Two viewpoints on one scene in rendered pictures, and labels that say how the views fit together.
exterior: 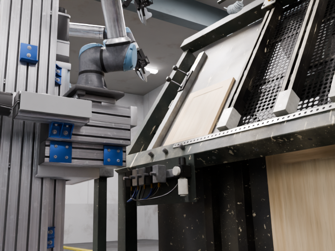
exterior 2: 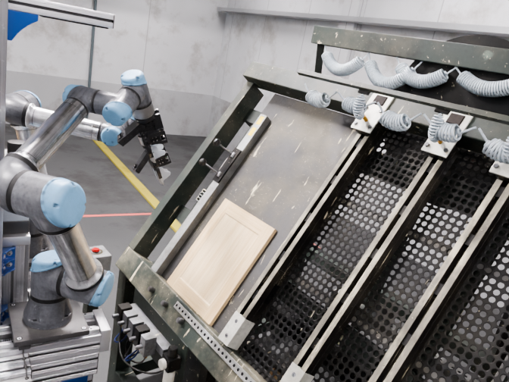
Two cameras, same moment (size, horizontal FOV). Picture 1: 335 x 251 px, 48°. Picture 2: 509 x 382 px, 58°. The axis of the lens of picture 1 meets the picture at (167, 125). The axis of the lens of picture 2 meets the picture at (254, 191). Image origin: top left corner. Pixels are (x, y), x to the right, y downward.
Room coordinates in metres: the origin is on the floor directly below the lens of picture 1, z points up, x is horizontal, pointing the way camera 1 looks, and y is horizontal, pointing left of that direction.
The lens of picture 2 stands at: (0.26, -0.21, 2.01)
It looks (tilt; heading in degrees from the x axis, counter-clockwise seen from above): 17 degrees down; 358
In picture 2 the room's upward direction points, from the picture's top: 11 degrees clockwise
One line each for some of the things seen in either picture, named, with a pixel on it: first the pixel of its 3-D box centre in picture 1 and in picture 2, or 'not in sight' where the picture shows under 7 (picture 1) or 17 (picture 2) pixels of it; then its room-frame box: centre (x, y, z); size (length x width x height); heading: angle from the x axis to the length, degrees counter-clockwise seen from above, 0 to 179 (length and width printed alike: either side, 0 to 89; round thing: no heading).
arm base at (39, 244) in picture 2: not in sight; (29, 239); (2.00, 0.60, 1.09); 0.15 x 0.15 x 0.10
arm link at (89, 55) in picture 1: (93, 60); (52, 273); (1.59, 0.33, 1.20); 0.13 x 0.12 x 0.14; 78
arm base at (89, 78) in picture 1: (91, 84); (48, 303); (1.59, 0.34, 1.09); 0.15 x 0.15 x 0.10
